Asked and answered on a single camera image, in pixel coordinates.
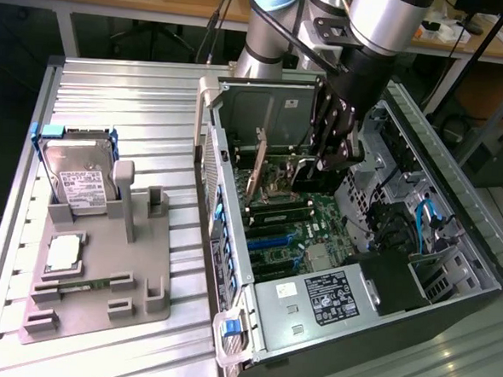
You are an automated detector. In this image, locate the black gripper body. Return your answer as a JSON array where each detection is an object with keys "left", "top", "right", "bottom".
[{"left": 324, "top": 45, "right": 398, "bottom": 117}]

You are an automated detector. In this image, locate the graphics card with black fan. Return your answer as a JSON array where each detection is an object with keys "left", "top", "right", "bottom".
[{"left": 244, "top": 126, "right": 346, "bottom": 212}]

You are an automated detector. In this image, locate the metal disk bay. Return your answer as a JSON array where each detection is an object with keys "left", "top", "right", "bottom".
[{"left": 334, "top": 116, "right": 410, "bottom": 216}]

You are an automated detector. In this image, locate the green motherboard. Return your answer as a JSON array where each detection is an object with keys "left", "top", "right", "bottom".
[{"left": 226, "top": 142, "right": 366, "bottom": 290}]

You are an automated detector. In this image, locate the black installed RAM stick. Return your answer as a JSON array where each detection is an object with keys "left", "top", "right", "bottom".
[{"left": 247, "top": 198, "right": 315, "bottom": 230}]

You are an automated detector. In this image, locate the white and orange packaging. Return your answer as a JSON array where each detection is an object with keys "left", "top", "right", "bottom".
[{"left": 413, "top": 17, "right": 471, "bottom": 44}]

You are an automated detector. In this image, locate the blue expansion slot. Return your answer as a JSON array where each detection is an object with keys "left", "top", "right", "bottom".
[{"left": 247, "top": 230, "right": 301, "bottom": 255}]

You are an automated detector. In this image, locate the black tripod pole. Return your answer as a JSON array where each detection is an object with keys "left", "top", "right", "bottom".
[{"left": 422, "top": 0, "right": 503, "bottom": 119}]

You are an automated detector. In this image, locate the black expansion slot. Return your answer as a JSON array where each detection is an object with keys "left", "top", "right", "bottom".
[{"left": 252, "top": 256, "right": 298, "bottom": 282}]

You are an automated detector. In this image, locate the black plastic shroud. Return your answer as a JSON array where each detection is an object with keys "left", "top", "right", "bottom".
[{"left": 341, "top": 247, "right": 435, "bottom": 320}]

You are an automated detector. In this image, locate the grey equipment box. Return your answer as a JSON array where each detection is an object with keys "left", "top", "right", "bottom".
[{"left": 465, "top": 128, "right": 503, "bottom": 190}]

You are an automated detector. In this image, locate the grey power supply unit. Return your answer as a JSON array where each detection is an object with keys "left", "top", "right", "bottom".
[{"left": 249, "top": 256, "right": 384, "bottom": 359}]

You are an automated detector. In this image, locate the black chair base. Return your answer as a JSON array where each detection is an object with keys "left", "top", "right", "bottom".
[{"left": 108, "top": 17, "right": 195, "bottom": 62}]

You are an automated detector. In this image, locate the open black PC case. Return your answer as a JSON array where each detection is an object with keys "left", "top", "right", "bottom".
[{"left": 178, "top": 72, "right": 503, "bottom": 377}]

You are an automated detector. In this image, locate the blue case latch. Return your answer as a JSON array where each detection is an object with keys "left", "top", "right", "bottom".
[{"left": 219, "top": 318, "right": 243, "bottom": 339}]

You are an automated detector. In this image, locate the grey parts rack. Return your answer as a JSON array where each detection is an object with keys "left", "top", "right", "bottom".
[{"left": 17, "top": 154, "right": 182, "bottom": 355}]

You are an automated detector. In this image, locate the green RAM stick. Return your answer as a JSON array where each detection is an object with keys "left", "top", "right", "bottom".
[{"left": 59, "top": 275, "right": 113, "bottom": 294}]

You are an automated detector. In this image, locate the silver CPU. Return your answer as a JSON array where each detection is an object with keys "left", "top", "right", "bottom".
[{"left": 44, "top": 235, "right": 83, "bottom": 276}]

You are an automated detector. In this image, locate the blue wire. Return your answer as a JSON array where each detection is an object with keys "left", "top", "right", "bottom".
[{"left": 413, "top": 197, "right": 444, "bottom": 257}]

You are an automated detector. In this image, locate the black hanging cable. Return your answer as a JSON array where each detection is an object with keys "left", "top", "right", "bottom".
[{"left": 204, "top": 0, "right": 237, "bottom": 67}]

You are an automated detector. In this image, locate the hard disk with blue bracket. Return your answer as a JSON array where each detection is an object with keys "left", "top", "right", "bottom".
[{"left": 24, "top": 122, "right": 124, "bottom": 220}]

